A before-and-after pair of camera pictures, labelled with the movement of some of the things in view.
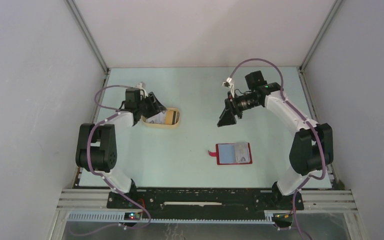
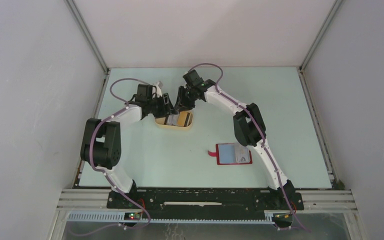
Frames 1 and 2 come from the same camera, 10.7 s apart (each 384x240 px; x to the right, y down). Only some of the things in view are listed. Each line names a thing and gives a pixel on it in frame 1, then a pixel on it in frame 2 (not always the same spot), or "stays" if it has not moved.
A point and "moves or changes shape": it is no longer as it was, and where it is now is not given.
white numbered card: [241, 152] stays
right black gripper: [231, 109] → [181, 102]
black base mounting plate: [173, 199] stays
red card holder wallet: [225, 154] stays
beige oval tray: [169, 118] moves or changes shape
